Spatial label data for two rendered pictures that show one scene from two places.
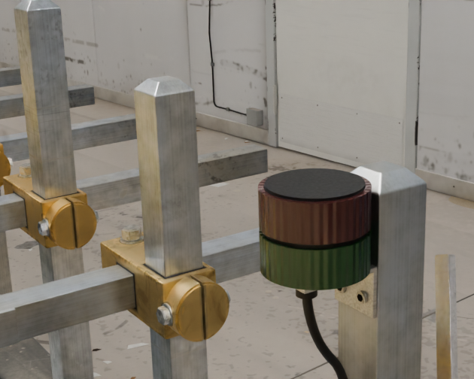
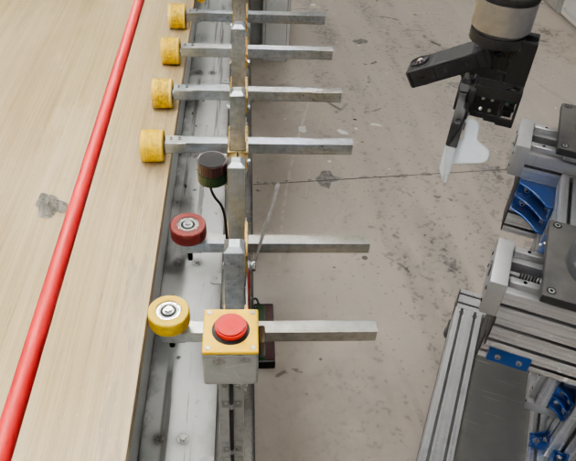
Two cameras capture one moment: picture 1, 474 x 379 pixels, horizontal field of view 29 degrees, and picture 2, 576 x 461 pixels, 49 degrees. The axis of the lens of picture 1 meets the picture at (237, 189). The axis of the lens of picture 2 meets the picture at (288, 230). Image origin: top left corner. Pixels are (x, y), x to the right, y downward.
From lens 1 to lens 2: 0.95 m
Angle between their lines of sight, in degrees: 34
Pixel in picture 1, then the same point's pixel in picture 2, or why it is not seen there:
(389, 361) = (232, 208)
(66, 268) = not seen: hidden behind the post
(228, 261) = (265, 147)
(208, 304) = not seen: hidden behind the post
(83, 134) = (289, 52)
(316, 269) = (203, 181)
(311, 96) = not seen: outside the picture
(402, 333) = (237, 202)
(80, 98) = (317, 20)
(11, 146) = (256, 51)
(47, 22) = (239, 34)
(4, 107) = (279, 18)
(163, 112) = (232, 101)
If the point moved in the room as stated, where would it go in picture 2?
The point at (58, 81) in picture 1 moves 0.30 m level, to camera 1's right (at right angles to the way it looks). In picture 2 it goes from (241, 56) to (346, 90)
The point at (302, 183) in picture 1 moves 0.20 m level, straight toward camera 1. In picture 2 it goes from (208, 158) to (136, 210)
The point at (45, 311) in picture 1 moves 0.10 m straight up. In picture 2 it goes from (195, 146) to (193, 111)
